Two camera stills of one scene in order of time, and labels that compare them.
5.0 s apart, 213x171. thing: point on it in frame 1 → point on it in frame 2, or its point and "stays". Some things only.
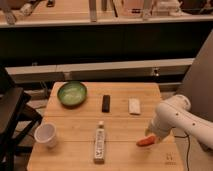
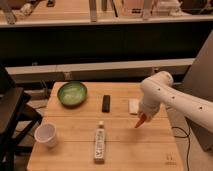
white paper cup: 46,133 stays
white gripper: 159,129 → 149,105
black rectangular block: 106,103 stays
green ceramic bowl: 72,93 stays
